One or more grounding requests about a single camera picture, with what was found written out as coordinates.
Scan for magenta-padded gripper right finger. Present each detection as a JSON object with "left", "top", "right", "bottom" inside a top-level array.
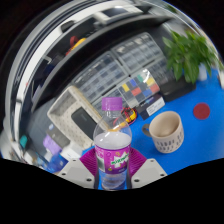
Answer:
[{"left": 126, "top": 148, "right": 168, "bottom": 189}]

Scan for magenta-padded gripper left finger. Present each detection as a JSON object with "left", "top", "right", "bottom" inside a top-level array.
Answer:
[{"left": 58, "top": 148, "right": 101, "bottom": 190}]

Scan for clear bottle with purple cap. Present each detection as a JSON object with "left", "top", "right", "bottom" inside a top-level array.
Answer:
[{"left": 93, "top": 97, "right": 133, "bottom": 192}]

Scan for blue box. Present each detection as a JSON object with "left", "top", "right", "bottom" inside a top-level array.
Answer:
[{"left": 44, "top": 153, "right": 69, "bottom": 173}]

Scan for purple bag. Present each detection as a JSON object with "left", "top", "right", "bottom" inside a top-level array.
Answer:
[{"left": 42, "top": 134, "right": 63, "bottom": 156}]

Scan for dark upright box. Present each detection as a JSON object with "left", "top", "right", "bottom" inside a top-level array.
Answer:
[{"left": 44, "top": 123, "right": 71, "bottom": 148}]

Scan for black rectangular device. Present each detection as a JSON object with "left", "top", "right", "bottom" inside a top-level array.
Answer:
[{"left": 70, "top": 106, "right": 99, "bottom": 141}]

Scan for yellow multimeter with red leads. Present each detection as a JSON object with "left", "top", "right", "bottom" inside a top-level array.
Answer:
[{"left": 113, "top": 107, "right": 138, "bottom": 129}]

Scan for flat round red coaster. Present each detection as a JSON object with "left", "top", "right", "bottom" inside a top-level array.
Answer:
[{"left": 193, "top": 102, "right": 212, "bottom": 120}]

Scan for clear organizer with coloured parts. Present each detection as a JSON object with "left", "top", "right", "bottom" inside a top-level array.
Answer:
[{"left": 118, "top": 68, "right": 162, "bottom": 109}]

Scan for black case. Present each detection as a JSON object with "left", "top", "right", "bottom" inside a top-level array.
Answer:
[{"left": 159, "top": 76, "right": 198, "bottom": 103}]

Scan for dark workbench shelf unit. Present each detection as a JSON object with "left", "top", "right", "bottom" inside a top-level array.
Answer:
[{"left": 6, "top": 0, "right": 188, "bottom": 134}]

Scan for green potted plant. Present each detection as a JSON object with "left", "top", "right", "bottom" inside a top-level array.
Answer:
[{"left": 162, "top": 30, "right": 224, "bottom": 84}]

